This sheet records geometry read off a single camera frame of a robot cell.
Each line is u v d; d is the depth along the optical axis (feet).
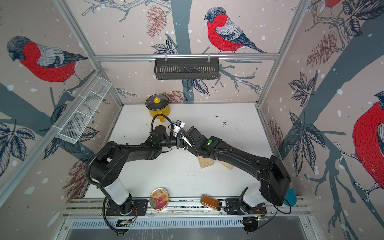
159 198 2.40
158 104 3.53
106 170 1.54
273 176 1.34
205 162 2.80
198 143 1.94
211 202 2.35
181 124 2.56
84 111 2.88
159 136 2.36
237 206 2.40
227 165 2.84
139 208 2.40
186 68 3.44
